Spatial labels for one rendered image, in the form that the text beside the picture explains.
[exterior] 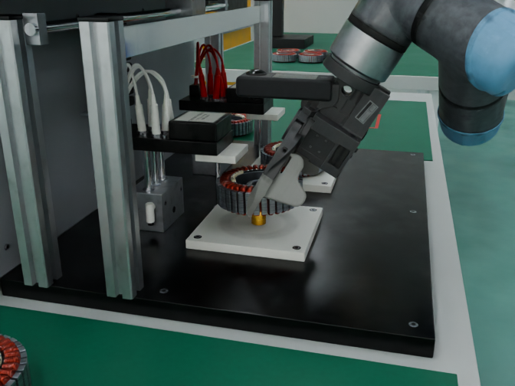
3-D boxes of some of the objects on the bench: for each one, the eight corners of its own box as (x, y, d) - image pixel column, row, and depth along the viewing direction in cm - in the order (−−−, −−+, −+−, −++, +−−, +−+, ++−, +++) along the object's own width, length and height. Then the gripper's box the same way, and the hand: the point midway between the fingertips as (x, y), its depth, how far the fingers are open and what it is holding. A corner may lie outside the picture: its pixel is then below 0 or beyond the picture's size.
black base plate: (422, 163, 112) (423, 152, 111) (433, 358, 54) (435, 338, 53) (196, 147, 123) (195, 137, 122) (1, 296, 65) (-2, 278, 64)
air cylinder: (232, 163, 105) (232, 134, 103) (220, 176, 98) (219, 145, 96) (206, 161, 106) (205, 132, 104) (192, 174, 99) (191, 143, 97)
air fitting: (156, 223, 76) (155, 201, 74) (152, 227, 74) (151, 205, 73) (149, 222, 76) (147, 201, 75) (145, 225, 75) (143, 204, 74)
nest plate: (322, 215, 81) (323, 207, 81) (304, 262, 68) (304, 253, 67) (221, 205, 85) (221, 197, 85) (185, 248, 71) (185, 239, 71)
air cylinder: (185, 212, 83) (183, 175, 81) (164, 233, 76) (162, 194, 74) (152, 208, 84) (149, 173, 82) (129, 229, 77) (126, 190, 75)
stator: (218, 140, 127) (218, 124, 126) (197, 129, 136) (197, 114, 135) (261, 134, 133) (261, 118, 132) (238, 124, 142) (238, 109, 141)
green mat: (425, 102, 169) (426, 101, 169) (432, 161, 114) (432, 160, 113) (133, 88, 191) (133, 88, 191) (19, 132, 135) (19, 131, 135)
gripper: (388, 108, 58) (289, 254, 66) (394, 79, 74) (313, 199, 83) (316, 63, 58) (226, 214, 66) (338, 44, 75) (264, 168, 83)
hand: (257, 192), depth 75 cm, fingers closed on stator, 13 cm apart
